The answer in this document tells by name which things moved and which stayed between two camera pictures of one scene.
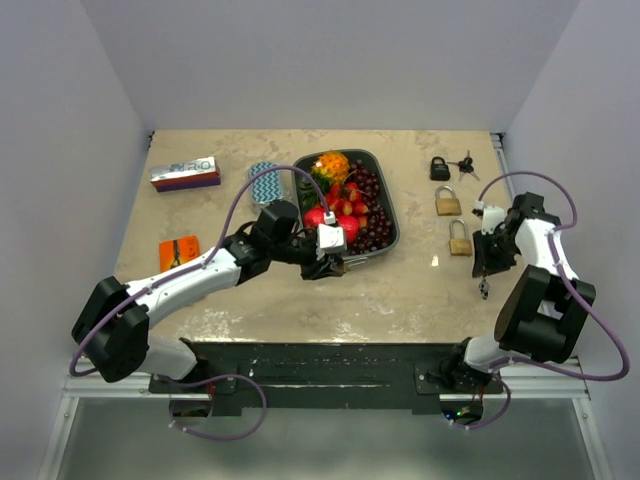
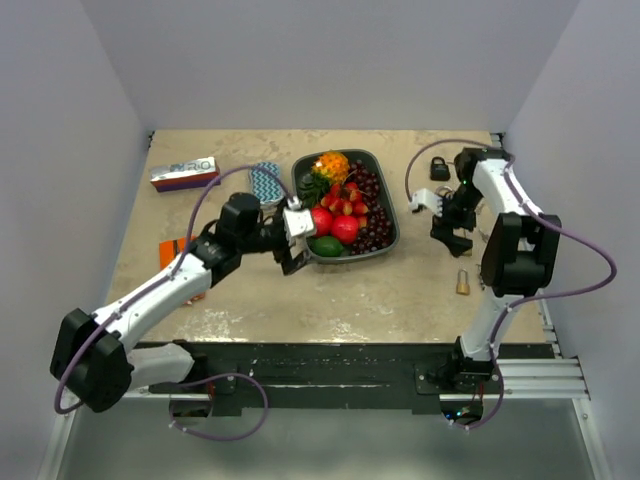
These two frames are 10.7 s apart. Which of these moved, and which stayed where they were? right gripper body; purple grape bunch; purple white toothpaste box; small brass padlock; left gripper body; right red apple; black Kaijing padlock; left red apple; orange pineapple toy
Moved: right gripper body; small brass padlock; left gripper body
Stayed: purple white toothpaste box; right red apple; orange pineapple toy; left red apple; purple grape bunch; black Kaijing padlock
